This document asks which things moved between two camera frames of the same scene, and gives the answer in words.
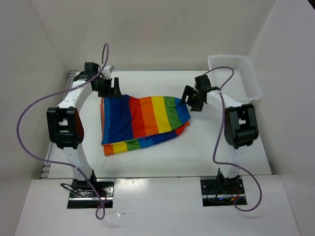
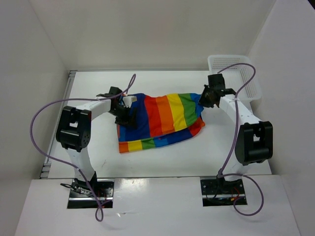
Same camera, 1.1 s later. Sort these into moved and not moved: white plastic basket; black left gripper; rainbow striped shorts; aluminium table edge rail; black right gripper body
Moved: rainbow striped shorts; black right gripper body; black left gripper
Not moved: white plastic basket; aluminium table edge rail
